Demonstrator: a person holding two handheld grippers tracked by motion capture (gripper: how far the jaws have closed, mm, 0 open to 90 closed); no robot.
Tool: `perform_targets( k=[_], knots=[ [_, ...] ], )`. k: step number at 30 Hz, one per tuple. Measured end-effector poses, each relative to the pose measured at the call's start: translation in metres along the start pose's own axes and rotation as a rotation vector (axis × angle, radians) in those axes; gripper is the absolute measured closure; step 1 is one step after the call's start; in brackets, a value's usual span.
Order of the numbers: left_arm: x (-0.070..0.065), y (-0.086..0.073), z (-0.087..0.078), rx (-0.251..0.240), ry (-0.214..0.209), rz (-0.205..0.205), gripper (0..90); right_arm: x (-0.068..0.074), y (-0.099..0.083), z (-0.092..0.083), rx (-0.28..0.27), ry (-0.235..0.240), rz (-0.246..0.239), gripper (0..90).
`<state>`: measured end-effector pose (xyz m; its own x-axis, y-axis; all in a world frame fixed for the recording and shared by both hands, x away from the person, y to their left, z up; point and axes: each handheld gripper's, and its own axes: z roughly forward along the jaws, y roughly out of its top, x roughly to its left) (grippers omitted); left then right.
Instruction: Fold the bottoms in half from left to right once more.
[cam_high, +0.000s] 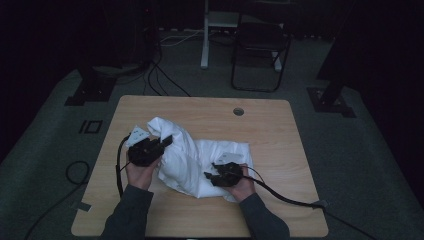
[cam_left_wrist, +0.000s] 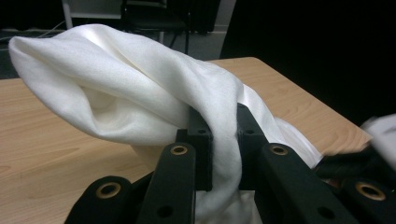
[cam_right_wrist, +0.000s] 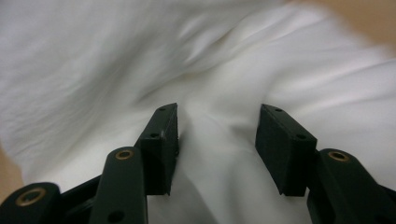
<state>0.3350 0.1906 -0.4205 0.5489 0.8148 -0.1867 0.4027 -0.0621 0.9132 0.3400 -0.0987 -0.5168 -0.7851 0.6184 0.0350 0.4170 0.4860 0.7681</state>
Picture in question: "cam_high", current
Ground hand-held gripper black cable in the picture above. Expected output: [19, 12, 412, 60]
[229, 165, 380, 240]
[114, 134, 132, 198]

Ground person's right hand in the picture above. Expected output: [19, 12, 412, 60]
[223, 162, 257, 204]

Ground person's left hand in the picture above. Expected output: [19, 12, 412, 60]
[124, 155, 163, 192]

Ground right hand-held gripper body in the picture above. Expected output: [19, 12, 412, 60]
[210, 151, 245, 188]

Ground black floor cables bundle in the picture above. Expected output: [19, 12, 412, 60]
[142, 49, 193, 98]

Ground black stand with base plate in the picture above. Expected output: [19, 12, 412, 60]
[306, 0, 371, 119]
[64, 63, 118, 107]

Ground white skirt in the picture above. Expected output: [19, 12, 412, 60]
[146, 116, 256, 204]

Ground white desk frame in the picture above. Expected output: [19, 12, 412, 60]
[199, 0, 284, 73]

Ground black floor cable loop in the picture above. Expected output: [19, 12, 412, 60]
[23, 160, 91, 240]

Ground left hand-held gripper black cable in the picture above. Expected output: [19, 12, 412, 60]
[114, 134, 132, 198]

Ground dark box with red light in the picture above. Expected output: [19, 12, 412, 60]
[131, 0, 162, 68]

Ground black folding chair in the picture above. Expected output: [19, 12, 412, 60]
[230, 12, 292, 94]

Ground white floor cable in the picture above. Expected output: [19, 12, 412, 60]
[159, 29, 205, 47]

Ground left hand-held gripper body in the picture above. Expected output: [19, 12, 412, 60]
[124, 124, 166, 168]

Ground right hand-held gripper black cable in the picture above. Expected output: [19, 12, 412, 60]
[229, 165, 380, 240]

